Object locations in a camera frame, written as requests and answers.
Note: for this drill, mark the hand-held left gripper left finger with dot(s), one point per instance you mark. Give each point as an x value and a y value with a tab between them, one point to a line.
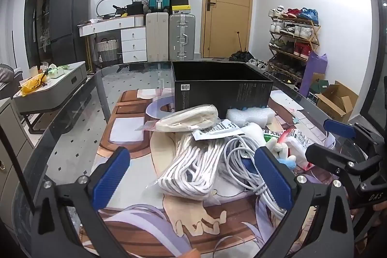
112	176

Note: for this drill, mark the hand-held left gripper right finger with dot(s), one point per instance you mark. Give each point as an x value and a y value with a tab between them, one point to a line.
273	179

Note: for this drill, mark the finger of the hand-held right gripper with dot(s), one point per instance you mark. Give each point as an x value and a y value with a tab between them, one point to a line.
338	128
326	155

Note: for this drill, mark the white and blue plush toy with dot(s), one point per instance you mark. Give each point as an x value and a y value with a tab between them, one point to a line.
279	149

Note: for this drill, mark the black cardboard box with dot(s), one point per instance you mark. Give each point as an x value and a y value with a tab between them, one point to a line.
211	94

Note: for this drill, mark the open cardboard box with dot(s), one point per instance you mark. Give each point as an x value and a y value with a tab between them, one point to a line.
335	103

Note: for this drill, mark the red and white packet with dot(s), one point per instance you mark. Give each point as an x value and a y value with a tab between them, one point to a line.
297	140

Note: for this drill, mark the green box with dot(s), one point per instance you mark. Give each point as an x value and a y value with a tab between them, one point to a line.
322	85

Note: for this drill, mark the purple bag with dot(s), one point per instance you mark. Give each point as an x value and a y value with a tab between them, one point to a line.
313	73

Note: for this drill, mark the clear zip bag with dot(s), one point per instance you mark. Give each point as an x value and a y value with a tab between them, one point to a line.
145	126

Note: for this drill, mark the white foam wrap piece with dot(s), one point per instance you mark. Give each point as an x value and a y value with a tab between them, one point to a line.
248	116

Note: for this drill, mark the grey coffee table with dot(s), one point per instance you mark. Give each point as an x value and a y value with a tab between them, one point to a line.
60	88

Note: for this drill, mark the pair of white sandals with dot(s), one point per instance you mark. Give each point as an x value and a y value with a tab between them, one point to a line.
258	64

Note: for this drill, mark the grey side cabinet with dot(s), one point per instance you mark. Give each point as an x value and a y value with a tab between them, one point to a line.
12	149

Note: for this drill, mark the wooden shoe rack with shoes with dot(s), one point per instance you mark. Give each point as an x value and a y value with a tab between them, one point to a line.
293	31

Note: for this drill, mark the green and white packages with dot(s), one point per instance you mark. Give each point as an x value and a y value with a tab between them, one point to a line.
56	71

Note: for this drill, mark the black umbrella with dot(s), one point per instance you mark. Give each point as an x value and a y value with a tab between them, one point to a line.
242	56

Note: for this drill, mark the yellow plastic bag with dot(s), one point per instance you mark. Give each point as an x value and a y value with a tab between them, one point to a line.
30	85

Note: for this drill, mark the wicker basket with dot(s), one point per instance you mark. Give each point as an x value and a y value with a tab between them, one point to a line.
107	51

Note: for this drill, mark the white desk with drawers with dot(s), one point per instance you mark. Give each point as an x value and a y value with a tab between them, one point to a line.
133	43

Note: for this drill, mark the grey sofa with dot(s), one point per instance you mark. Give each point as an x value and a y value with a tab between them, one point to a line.
7	79

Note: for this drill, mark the beige suitcase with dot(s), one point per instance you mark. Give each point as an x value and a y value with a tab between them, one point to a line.
157	37

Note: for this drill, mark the wooden door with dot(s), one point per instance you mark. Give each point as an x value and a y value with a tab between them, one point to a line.
226	19

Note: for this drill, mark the silver suitcase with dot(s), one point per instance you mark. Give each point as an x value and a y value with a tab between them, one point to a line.
181	34

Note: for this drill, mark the dark grey refrigerator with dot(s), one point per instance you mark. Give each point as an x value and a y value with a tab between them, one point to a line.
68	16

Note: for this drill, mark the black bag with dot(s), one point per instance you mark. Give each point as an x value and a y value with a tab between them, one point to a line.
134	8

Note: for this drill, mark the oval mirror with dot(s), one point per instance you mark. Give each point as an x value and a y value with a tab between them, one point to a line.
99	4

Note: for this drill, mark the yellow and black shoe box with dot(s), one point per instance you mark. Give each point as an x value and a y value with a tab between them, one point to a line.
180	9

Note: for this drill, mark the dark glass cabinet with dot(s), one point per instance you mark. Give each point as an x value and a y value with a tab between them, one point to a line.
37	4

